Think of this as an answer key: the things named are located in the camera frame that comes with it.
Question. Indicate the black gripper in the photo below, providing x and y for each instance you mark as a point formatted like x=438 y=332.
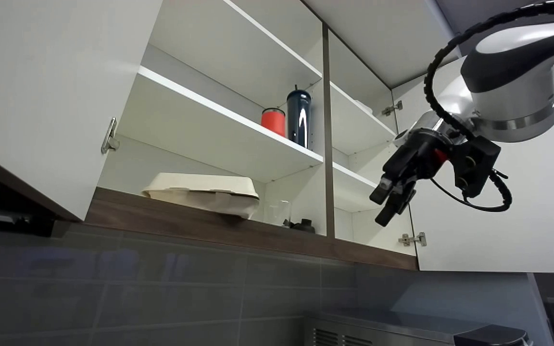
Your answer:
x=417 y=155

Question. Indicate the white takeaway food container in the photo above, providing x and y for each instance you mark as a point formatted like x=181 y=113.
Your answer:
x=206 y=188

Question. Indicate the white cupboard door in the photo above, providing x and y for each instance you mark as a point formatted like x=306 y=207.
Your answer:
x=533 y=211
x=46 y=77

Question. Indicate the small black object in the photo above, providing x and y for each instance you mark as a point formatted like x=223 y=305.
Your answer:
x=300 y=225

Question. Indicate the clear drinking glass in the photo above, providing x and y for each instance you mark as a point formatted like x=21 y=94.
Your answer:
x=281 y=211

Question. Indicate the dark blue tumbler bottle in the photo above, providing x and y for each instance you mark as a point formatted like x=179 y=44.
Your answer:
x=298 y=117

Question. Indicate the red cup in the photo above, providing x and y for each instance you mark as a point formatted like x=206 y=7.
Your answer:
x=273 y=121

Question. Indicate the black rounded appliance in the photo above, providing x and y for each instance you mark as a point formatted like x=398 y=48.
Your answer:
x=490 y=336

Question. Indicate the dark metal light fixture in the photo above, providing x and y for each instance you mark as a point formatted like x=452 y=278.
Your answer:
x=0 y=221

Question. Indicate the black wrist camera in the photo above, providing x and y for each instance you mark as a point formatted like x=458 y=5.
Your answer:
x=475 y=165

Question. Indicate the white wall cupboard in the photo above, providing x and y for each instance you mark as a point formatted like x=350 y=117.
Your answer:
x=192 y=127

